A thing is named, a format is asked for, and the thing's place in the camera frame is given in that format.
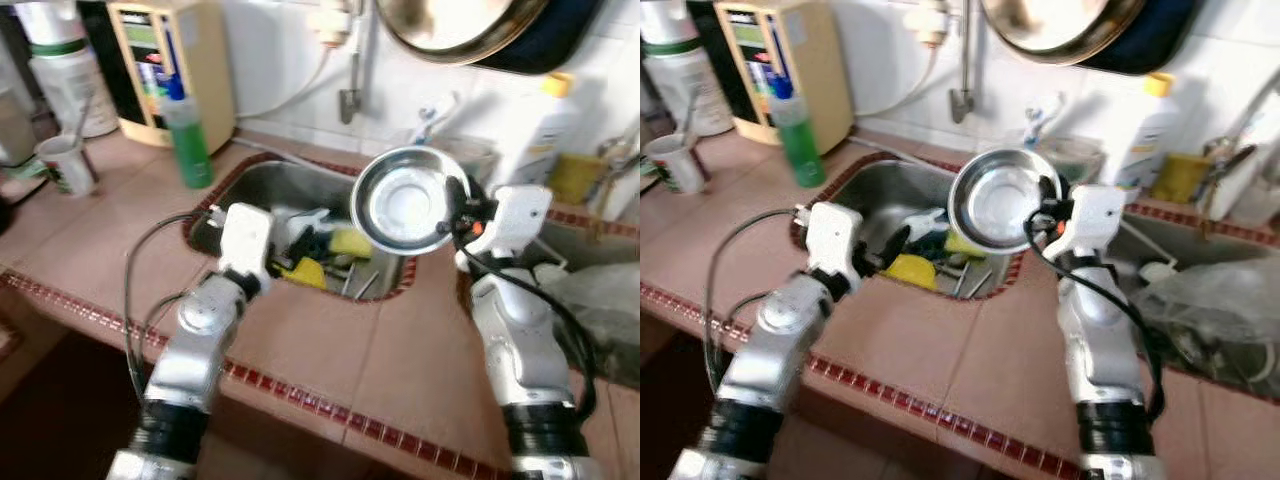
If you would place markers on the hanging steel wok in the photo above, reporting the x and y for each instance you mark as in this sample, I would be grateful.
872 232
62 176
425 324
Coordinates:
450 25
1055 25

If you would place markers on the dark yellow sponge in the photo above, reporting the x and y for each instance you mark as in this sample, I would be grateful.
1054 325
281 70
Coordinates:
1180 178
578 178

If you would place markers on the grey canister white lid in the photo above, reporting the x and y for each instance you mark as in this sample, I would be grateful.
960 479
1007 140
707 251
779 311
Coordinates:
15 125

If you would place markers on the steel bowl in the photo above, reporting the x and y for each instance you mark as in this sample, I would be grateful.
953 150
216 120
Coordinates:
405 200
1000 200

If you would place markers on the white bottle yellow cap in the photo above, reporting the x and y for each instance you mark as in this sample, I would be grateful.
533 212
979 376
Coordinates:
550 130
1148 130

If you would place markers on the chrome sink faucet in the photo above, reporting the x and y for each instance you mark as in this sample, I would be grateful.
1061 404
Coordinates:
620 160
1235 160

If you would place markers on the thin dark stirrer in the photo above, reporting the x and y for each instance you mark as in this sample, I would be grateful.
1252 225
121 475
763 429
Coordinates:
85 118
693 115

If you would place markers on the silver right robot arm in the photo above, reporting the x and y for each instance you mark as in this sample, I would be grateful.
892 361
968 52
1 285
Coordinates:
1100 340
520 340

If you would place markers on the white filter tube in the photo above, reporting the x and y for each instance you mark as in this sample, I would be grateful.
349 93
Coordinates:
300 95
915 95

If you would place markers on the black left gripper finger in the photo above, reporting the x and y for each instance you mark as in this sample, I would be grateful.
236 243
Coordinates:
304 246
896 248

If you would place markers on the grey wall tap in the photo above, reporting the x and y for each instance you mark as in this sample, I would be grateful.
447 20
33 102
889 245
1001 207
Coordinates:
960 105
348 105

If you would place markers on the steel sink basin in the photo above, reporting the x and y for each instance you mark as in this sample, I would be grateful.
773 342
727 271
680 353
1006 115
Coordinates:
1250 385
620 365
250 185
850 185

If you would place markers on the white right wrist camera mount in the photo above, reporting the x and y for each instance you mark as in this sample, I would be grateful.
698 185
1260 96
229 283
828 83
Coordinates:
515 220
1095 215

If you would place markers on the bright yellow sponge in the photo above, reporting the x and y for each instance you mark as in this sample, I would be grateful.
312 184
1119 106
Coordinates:
350 243
962 247

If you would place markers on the yellow plastic bowl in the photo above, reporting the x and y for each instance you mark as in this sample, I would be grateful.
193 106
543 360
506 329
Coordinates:
912 273
308 274

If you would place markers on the clear plastic bag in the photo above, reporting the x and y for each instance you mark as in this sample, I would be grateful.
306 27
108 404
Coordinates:
1210 310
600 300

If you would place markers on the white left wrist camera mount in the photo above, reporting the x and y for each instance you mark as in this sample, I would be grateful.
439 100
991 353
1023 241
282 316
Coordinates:
245 240
832 240

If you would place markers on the blue white toothbrush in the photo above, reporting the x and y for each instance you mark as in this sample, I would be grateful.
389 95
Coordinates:
438 112
1043 112

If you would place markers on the white mug green print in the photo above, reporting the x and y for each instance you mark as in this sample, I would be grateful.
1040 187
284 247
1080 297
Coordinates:
680 168
70 170

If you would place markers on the beige water filter unit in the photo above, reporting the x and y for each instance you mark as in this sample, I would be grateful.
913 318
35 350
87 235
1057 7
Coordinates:
160 70
775 70

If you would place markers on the large white plastic jar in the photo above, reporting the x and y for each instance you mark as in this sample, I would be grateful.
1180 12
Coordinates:
685 85
70 85

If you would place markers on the blue rabbit cup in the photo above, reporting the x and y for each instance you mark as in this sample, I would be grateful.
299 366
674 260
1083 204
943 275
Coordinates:
930 218
312 217

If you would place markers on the green dish soap bottle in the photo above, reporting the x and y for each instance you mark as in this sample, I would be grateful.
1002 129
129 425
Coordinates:
188 150
798 150

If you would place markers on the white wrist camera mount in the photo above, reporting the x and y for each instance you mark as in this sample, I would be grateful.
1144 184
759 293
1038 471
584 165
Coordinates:
832 240
515 220
1095 215
245 240

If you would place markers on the clear plastic container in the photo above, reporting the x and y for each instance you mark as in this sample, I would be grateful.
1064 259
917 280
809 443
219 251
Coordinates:
482 160
1085 160

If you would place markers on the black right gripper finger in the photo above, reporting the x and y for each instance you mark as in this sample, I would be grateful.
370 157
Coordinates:
1049 205
456 205

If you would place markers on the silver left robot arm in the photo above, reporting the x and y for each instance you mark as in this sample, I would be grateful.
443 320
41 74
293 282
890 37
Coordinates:
200 340
785 340

